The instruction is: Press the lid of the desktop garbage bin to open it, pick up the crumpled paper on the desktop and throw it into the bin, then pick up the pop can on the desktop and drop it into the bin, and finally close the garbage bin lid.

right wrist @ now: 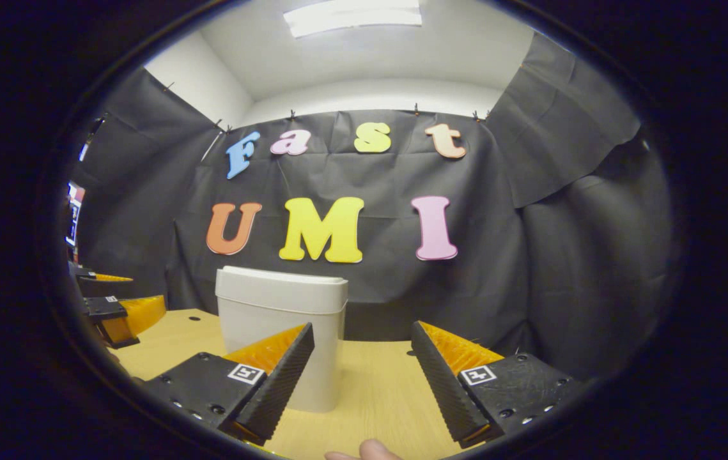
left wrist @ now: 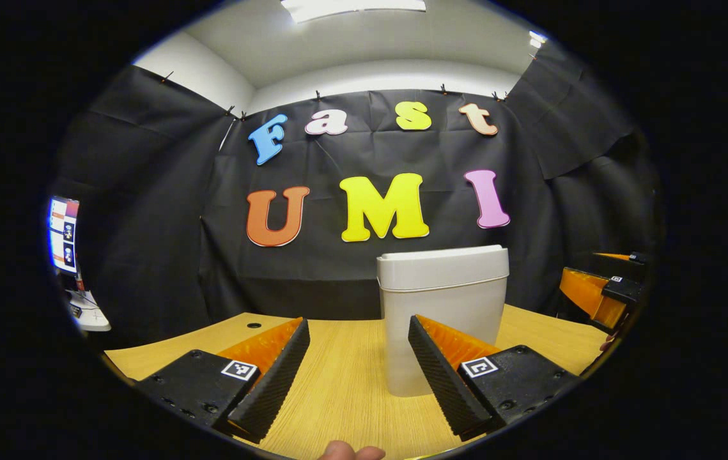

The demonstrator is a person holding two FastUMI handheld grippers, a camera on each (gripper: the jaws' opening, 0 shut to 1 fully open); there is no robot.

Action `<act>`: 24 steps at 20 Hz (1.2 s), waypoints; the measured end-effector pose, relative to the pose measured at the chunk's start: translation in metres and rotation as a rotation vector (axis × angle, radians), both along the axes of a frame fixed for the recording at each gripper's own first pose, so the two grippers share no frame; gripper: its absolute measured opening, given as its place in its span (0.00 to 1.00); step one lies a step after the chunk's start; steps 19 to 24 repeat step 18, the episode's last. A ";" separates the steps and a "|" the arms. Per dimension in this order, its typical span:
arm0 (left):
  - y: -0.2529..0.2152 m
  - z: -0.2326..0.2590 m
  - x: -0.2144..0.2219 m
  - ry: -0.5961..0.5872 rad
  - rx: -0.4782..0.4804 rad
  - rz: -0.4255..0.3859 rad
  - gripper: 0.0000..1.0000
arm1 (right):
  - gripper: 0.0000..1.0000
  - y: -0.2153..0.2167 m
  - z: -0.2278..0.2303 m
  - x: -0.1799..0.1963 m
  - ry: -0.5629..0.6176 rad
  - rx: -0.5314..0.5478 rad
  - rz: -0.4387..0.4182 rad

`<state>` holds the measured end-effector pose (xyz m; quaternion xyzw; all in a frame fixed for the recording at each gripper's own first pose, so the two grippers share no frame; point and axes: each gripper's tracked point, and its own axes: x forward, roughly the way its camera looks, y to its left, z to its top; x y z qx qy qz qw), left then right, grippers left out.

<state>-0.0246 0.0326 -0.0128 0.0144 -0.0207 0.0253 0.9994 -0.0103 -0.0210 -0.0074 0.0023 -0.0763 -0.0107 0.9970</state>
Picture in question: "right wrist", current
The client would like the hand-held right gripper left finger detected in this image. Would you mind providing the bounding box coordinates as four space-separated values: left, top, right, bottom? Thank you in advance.
143 323 315 448

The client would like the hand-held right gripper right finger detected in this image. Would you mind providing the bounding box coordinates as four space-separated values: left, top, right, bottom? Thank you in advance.
411 321 588 449

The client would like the white desktop garbage bin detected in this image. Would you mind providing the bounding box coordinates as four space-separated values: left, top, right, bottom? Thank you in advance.
215 266 349 413

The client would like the wooden desktop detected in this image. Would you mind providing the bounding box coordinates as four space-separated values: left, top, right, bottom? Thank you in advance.
108 309 518 459

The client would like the computer monitor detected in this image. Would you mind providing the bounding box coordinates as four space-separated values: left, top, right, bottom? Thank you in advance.
66 181 86 247

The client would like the black backdrop cloth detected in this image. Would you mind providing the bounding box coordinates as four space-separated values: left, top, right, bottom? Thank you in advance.
66 32 674 384

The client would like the ceiling light panel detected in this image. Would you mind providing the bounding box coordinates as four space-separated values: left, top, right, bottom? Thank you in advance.
284 0 423 38

